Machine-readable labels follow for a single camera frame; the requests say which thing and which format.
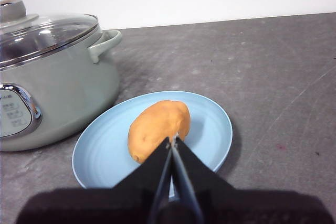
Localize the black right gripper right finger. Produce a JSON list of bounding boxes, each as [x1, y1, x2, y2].
[[172, 136, 236, 224]]

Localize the glass lid with green knob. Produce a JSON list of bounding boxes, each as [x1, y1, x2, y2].
[[0, 0, 99, 71]]

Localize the pale green electric steamer pot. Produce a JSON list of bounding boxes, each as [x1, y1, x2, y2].
[[0, 22, 123, 153]]

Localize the blue round plate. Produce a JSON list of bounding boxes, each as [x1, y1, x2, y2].
[[72, 90, 233, 200]]

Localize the brown potato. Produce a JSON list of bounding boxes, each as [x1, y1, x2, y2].
[[128, 100, 191, 164]]

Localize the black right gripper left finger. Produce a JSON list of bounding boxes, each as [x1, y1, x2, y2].
[[112, 136, 175, 224]]

